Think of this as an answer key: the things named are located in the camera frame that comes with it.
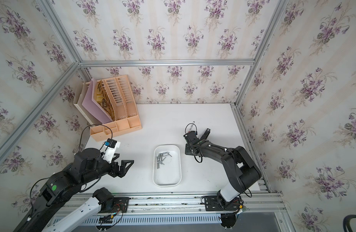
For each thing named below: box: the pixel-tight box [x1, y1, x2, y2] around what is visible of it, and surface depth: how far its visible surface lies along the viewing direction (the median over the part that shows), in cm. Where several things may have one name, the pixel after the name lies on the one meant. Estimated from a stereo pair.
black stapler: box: [199, 128, 211, 141], surface depth 102 cm
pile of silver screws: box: [156, 151, 173, 169], surface depth 92 cm
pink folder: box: [81, 77, 114, 124], surface depth 88 cm
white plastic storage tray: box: [152, 144, 182, 188], surface depth 88 cm
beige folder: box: [73, 81, 103, 125], surface depth 86 cm
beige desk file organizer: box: [89, 74, 143, 142], surface depth 103 cm
